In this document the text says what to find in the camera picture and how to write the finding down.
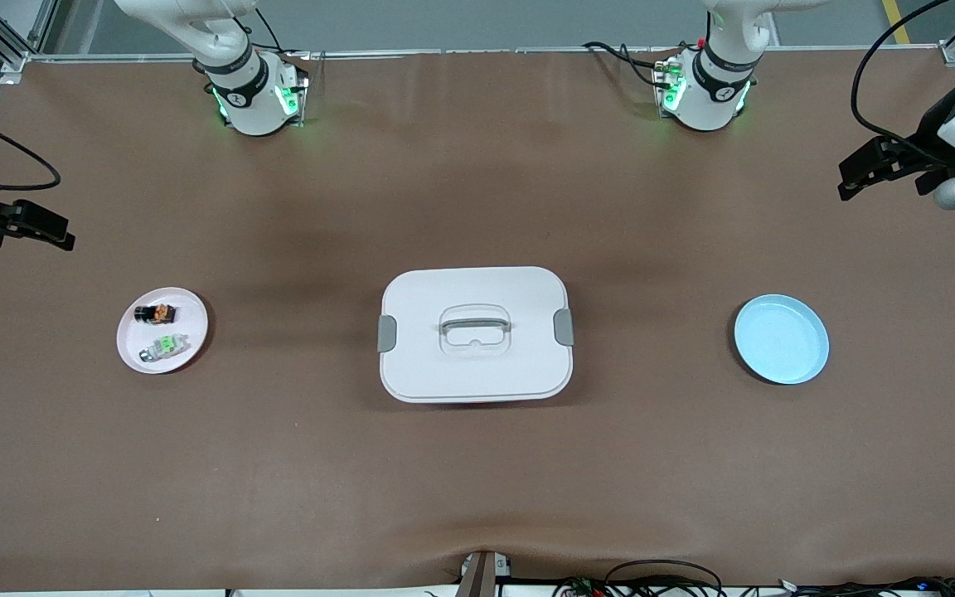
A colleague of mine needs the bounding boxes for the pink round plate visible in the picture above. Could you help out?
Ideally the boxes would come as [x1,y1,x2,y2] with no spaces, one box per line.
[116,287,210,376]

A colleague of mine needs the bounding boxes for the light blue round plate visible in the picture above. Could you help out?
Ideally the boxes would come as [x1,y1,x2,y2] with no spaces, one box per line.
[734,294,831,386]

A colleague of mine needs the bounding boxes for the white lidded storage box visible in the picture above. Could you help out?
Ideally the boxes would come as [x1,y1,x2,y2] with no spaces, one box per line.
[377,265,575,405]

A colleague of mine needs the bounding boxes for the brown table mat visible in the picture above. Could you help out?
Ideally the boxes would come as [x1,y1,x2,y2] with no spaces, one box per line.
[0,48,955,591]

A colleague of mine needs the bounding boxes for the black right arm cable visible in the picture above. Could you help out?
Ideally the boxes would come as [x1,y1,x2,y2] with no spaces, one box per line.
[0,99,61,193]

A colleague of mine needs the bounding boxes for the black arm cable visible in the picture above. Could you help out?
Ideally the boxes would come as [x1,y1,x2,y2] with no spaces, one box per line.
[0,99,61,193]
[851,0,955,158]

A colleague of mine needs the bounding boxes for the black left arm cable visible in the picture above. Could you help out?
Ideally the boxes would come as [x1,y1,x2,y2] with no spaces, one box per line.
[851,0,955,158]

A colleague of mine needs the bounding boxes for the green and white switch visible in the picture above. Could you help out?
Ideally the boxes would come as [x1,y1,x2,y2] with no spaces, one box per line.
[138,333,190,365]

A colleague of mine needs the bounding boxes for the black base cable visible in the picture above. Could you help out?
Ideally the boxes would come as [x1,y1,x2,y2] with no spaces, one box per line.
[583,40,673,90]
[225,8,313,59]

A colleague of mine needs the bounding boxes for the silver table edge rail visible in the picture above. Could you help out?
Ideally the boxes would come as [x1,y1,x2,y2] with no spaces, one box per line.
[26,46,947,64]

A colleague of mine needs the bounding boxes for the black cable bundle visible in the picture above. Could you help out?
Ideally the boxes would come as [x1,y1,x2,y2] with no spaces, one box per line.
[776,575,955,597]

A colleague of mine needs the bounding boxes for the tangled black cables with connectors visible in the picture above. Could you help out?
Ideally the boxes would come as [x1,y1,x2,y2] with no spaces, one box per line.
[550,560,727,597]

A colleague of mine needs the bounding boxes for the grey metal bracket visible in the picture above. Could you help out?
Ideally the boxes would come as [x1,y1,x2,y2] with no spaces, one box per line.
[456,549,513,597]

